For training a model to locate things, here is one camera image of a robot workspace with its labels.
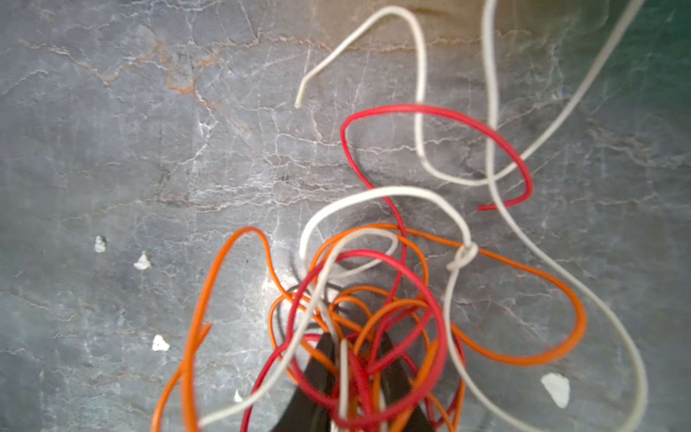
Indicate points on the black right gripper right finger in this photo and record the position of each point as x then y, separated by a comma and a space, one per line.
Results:
395, 385

